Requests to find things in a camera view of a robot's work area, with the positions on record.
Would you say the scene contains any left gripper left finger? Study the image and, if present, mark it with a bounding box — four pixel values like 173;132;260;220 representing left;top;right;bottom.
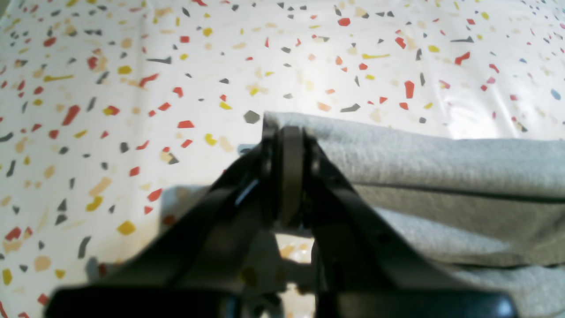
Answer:
45;125;283;318

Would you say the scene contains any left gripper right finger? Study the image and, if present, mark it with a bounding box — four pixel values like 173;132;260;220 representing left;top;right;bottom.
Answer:
282;127;518;318

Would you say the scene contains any grey T-shirt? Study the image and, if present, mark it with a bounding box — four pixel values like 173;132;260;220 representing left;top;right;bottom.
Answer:
159;111;565;318

